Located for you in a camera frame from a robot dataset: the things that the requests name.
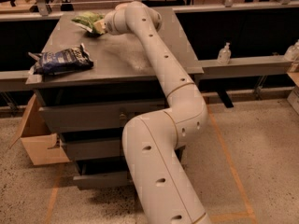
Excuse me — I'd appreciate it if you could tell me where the grey drawer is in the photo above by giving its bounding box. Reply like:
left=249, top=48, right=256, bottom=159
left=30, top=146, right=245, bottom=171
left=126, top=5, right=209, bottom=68
left=73, top=171, right=133, bottom=189
left=61, top=138, right=123, bottom=161
left=39, top=99, right=165, bottom=133

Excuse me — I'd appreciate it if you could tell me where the bottom grey drawer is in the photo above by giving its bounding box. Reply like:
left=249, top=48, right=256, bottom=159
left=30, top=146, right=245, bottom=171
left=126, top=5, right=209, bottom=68
left=73, top=171, right=133, bottom=189

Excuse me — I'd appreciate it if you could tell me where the blue chip bag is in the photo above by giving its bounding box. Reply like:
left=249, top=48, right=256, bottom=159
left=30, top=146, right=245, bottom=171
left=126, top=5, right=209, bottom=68
left=28, top=43, right=93, bottom=75

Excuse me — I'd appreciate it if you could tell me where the clear sanitizer bottle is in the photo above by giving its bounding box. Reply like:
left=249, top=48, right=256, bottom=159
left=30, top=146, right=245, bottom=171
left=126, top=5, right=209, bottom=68
left=217, top=42, right=231, bottom=64

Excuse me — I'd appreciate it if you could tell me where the cardboard box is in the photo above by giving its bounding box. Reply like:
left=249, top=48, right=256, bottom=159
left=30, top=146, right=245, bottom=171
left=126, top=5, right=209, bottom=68
left=9, top=94, right=70, bottom=166

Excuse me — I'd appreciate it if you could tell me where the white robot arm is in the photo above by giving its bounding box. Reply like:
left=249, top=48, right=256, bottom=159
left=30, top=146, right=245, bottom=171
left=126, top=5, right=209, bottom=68
left=104, top=1, right=212, bottom=224

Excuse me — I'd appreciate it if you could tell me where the grey metal rail ledge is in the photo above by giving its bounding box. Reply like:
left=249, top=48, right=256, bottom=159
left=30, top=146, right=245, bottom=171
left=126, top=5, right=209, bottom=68
left=0, top=56, right=292, bottom=92

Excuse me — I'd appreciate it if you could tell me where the grey drawer cabinet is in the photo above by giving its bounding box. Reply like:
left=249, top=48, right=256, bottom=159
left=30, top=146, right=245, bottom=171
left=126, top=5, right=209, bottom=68
left=33, top=10, right=196, bottom=178

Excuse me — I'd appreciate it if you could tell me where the green jalapeno chip bag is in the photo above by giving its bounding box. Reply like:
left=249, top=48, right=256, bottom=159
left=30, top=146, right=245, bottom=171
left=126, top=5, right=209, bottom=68
left=71, top=11, right=105, bottom=35

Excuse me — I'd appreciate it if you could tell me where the middle grey drawer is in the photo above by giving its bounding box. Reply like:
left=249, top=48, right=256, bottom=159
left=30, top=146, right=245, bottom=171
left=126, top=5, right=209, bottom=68
left=61, top=138, right=123, bottom=161

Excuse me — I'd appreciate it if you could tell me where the top grey drawer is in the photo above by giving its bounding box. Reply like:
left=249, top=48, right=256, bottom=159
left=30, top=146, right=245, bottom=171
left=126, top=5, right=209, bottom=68
left=39, top=99, right=165, bottom=133

